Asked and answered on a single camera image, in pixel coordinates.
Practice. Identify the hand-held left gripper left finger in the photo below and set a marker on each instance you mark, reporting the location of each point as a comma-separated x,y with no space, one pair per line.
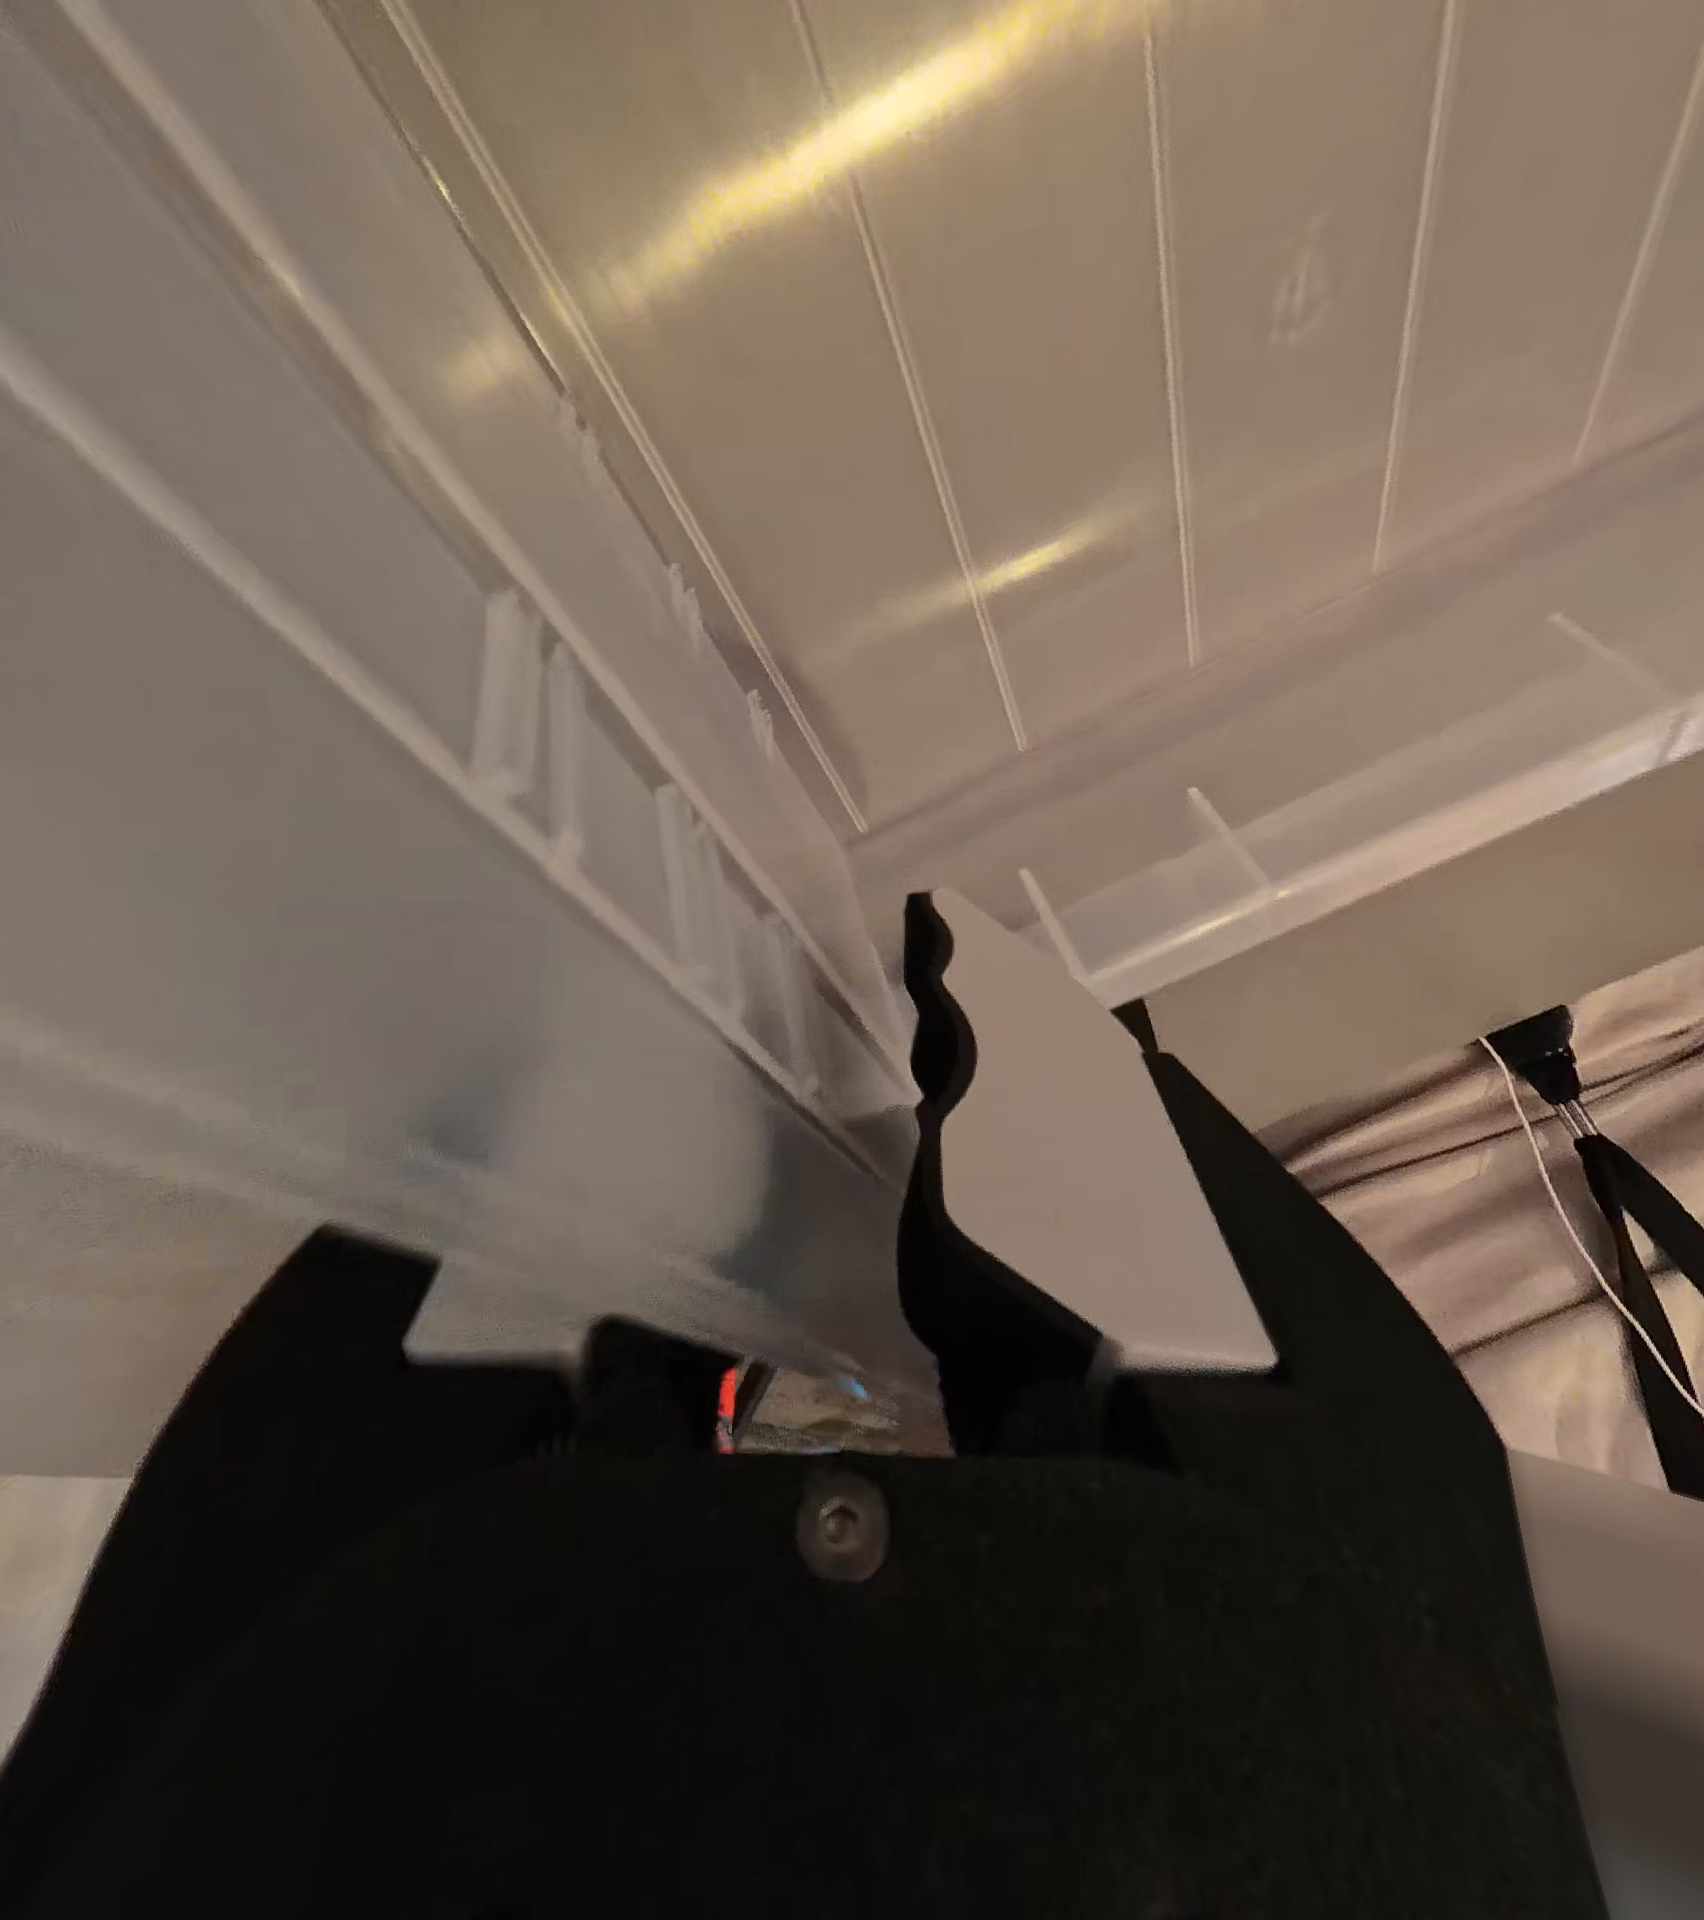
492,1328

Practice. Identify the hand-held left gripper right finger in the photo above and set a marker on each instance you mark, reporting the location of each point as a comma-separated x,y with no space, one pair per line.
1077,1200

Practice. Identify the clear plastic box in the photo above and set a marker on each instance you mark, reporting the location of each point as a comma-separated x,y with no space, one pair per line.
342,750

